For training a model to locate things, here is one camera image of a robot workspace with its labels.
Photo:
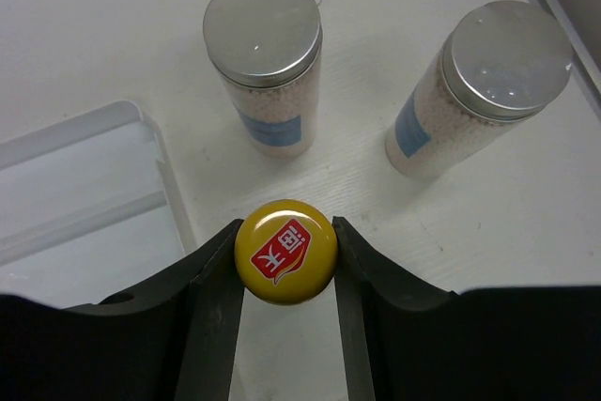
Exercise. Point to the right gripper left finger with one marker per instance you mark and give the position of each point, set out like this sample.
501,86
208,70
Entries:
172,336

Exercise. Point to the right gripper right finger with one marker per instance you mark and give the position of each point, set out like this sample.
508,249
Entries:
404,339

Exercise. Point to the green bottle yellow cap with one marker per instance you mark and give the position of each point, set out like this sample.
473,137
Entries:
286,252

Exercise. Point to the white divided organizer tray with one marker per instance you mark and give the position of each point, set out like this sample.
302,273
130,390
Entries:
89,206

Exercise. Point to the white shaker blue label right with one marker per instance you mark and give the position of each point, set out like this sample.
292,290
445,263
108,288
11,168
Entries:
504,63

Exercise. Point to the white shaker blue label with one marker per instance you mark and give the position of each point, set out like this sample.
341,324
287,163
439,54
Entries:
504,63
268,54

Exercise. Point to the white shaker blue label left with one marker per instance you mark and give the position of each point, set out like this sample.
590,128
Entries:
268,54

